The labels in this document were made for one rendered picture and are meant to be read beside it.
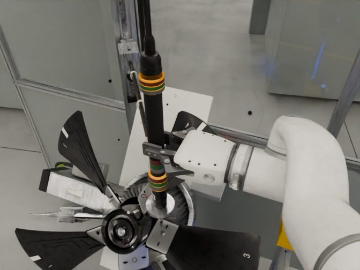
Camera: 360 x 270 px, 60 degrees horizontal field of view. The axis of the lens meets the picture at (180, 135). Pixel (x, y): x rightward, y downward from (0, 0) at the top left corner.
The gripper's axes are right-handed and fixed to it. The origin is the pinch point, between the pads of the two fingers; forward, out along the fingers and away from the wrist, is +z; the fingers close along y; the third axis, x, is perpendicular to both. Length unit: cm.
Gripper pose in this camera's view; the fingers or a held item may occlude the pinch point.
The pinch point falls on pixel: (157, 143)
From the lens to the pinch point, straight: 62.7
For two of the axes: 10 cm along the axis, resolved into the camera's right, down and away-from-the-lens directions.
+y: 3.7, -6.1, 7.0
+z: -9.3, -2.5, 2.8
